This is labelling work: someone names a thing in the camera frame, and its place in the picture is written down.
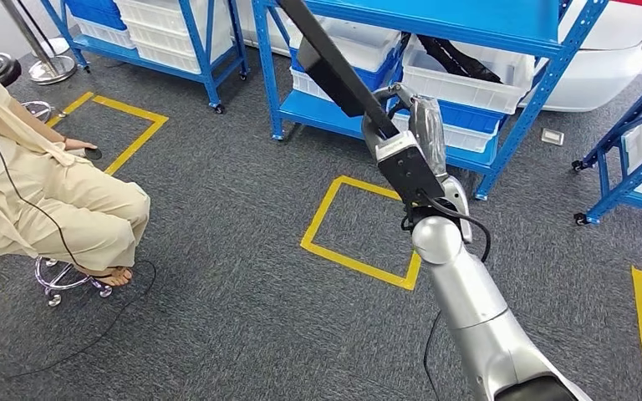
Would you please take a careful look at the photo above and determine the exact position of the black plastic plate frame part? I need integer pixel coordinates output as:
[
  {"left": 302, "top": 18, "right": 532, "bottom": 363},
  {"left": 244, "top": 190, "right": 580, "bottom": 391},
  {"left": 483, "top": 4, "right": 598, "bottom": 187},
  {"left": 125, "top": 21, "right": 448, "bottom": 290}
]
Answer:
[{"left": 276, "top": 0, "right": 404, "bottom": 140}]

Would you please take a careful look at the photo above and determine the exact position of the blue metal shelf rack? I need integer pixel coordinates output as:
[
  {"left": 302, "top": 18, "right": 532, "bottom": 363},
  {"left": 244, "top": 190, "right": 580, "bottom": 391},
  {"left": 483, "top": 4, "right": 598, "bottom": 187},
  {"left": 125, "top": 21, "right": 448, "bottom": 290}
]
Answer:
[
  {"left": 571, "top": 58, "right": 642, "bottom": 227},
  {"left": 250, "top": 0, "right": 613, "bottom": 201},
  {"left": 38, "top": 0, "right": 250, "bottom": 114}
]

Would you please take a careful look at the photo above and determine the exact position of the person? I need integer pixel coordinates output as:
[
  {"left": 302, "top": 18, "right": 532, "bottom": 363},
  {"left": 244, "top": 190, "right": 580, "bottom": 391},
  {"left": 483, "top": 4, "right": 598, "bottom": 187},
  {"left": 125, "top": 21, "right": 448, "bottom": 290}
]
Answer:
[{"left": 0, "top": 52, "right": 152, "bottom": 289}]

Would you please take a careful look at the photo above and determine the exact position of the black seat chrome stool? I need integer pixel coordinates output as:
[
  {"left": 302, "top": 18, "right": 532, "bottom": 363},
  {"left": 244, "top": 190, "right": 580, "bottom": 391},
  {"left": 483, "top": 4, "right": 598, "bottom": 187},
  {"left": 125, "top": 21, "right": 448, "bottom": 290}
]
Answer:
[{"left": 0, "top": 52, "right": 55, "bottom": 124}]

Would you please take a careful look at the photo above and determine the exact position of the blue plastic storage bin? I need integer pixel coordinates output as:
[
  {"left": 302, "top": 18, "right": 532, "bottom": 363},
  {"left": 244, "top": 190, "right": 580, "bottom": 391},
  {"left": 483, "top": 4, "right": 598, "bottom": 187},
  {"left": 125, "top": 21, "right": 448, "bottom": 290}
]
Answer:
[
  {"left": 289, "top": 47, "right": 405, "bottom": 94},
  {"left": 66, "top": 0, "right": 130, "bottom": 32},
  {"left": 390, "top": 96, "right": 509, "bottom": 137}
]

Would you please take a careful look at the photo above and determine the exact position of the chrome wheeled stool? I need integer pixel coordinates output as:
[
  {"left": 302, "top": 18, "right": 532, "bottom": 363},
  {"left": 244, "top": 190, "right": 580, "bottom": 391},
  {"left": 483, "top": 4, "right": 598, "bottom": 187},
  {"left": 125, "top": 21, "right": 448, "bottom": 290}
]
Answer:
[{"left": 33, "top": 256, "right": 115, "bottom": 309}]

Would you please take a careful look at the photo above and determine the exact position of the white car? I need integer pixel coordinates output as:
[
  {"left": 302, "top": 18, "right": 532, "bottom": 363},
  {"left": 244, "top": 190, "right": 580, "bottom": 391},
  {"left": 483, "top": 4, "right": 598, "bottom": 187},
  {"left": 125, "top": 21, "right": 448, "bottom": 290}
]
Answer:
[{"left": 520, "top": 0, "right": 642, "bottom": 113}]

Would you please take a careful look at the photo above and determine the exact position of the chrome stanchion post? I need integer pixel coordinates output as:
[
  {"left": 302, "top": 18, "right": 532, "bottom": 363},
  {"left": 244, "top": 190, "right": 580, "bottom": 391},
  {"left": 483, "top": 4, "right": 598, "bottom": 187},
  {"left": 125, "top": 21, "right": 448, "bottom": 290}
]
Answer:
[{"left": 0, "top": 0, "right": 79, "bottom": 86}]

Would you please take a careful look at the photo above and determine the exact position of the black floor cable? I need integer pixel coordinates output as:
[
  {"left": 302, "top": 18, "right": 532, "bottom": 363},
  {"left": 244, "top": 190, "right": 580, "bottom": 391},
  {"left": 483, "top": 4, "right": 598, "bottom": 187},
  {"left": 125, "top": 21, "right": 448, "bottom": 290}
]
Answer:
[{"left": 0, "top": 260, "right": 158, "bottom": 383}]

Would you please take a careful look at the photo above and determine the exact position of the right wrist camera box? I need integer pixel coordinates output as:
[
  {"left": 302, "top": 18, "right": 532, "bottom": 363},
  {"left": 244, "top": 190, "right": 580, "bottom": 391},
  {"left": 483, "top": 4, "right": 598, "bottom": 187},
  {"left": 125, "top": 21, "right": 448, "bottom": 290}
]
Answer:
[{"left": 374, "top": 130, "right": 447, "bottom": 211}]

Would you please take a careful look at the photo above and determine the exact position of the black corrugated hose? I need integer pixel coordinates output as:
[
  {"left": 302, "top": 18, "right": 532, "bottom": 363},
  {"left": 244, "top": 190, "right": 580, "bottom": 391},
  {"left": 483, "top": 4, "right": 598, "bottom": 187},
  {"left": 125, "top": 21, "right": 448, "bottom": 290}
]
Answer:
[{"left": 415, "top": 33, "right": 504, "bottom": 85}]

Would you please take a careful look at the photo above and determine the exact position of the thin black hanging cable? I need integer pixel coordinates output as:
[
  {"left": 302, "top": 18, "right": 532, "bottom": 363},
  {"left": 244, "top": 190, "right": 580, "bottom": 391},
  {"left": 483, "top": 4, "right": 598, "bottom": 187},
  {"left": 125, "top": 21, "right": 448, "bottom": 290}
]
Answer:
[{"left": 422, "top": 309, "right": 445, "bottom": 401}]

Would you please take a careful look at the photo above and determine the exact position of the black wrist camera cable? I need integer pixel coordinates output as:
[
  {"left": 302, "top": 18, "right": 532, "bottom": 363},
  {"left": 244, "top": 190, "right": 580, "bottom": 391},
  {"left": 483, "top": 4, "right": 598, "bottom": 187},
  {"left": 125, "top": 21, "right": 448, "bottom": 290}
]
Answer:
[{"left": 400, "top": 190, "right": 492, "bottom": 265}]

